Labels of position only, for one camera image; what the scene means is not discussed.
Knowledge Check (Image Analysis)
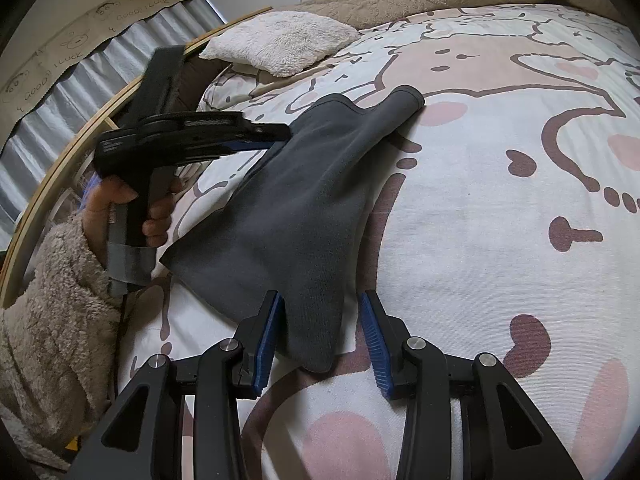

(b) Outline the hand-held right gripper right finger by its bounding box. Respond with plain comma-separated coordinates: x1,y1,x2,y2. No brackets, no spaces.
358,290,585,480

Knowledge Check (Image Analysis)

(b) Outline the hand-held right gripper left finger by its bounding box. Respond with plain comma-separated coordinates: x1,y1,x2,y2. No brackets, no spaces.
65,292,286,480

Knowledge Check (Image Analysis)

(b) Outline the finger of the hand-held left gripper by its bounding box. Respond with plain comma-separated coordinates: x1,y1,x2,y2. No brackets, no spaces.
220,124,291,157

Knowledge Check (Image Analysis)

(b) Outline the dark grey garment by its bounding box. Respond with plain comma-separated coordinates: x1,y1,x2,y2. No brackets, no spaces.
159,86,426,374

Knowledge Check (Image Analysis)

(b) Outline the person's left forearm fluffy sleeve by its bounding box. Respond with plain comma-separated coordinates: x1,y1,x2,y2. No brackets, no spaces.
0,212,123,466

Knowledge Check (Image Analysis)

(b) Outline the person's left hand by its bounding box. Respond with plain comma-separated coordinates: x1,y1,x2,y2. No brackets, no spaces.
82,176,185,267

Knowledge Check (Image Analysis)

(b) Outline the printed pillow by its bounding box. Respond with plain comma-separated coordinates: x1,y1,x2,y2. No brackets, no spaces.
197,62,321,113

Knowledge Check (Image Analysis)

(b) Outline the white fluffy pillow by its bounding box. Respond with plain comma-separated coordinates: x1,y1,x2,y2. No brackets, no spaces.
199,10,361,78

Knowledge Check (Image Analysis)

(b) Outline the grey window curtain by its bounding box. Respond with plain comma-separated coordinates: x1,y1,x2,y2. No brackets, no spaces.
0,0,226,241

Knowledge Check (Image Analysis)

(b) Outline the printed cartoon bed cover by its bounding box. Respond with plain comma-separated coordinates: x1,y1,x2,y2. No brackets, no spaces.
117,2,640,480

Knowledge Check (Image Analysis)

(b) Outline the beige printed curtain valance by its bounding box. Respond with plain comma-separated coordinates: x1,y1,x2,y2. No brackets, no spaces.
0,0,206,136

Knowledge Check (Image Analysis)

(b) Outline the wooden bed frame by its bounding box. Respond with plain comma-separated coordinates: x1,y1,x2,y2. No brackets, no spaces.
0,6,273,306

